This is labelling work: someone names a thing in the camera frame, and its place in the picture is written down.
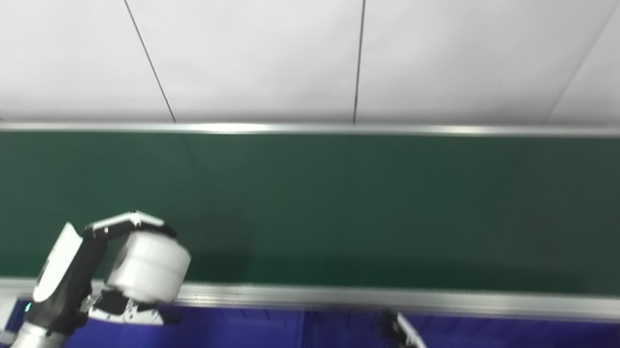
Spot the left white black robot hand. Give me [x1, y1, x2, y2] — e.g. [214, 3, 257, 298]
[13, 205, 192, 347]

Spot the green conveyor belt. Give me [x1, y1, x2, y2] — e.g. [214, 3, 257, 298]
[0, 18, 620, 348]
[0, 0, 620, 348]

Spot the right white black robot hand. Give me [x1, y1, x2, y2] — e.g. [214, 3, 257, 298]
[377, 299, 461, 348]

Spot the white cylindrical part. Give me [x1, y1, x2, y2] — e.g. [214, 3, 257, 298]
[98, 222, 198, 312]

